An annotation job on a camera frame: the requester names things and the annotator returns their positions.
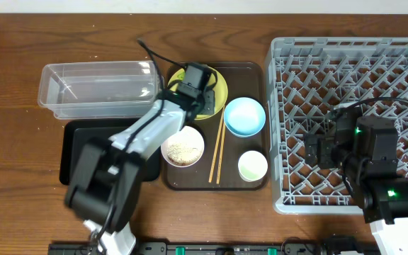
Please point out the black waste tray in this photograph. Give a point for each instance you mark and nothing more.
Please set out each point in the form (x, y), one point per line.
(78, 132)

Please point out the light blue bowl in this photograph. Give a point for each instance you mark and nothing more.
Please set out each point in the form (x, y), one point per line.
(244, 117)

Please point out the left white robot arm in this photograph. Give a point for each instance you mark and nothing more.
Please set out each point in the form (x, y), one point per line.
(106, 182)

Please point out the white bowl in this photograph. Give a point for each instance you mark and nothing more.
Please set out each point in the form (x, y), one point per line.
(187, 135)

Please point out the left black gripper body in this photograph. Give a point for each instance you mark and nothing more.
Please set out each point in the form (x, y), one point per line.
(208, 100)

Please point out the pile of rice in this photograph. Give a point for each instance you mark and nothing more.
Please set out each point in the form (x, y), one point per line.
(183, 154)

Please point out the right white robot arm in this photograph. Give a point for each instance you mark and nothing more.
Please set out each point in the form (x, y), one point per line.
(364, 149)

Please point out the brown serving tray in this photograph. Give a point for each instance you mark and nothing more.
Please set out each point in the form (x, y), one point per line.
(235, 155)

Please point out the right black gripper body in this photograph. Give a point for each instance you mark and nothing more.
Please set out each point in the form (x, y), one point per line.
(326, 143)

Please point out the left wooden chopstick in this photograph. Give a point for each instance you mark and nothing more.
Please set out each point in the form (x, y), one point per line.
(217, 142)

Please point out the white cup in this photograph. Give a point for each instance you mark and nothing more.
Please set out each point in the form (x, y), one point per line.
(252, 166)

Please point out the grey dishwasher rack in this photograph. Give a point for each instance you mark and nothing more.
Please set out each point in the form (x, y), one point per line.
(305, 79)

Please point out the wooden chopstick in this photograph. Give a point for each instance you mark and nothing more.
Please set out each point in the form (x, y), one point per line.
(221, 154)
(217, 142)

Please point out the yellow plate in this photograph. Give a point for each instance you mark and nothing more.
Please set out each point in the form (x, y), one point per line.
(220, 93)

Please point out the right wooden chopstick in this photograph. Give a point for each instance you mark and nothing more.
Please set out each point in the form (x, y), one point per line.
(221, 154)

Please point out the clear plastic bin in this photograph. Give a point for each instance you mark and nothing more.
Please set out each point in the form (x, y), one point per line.
(121, 89)

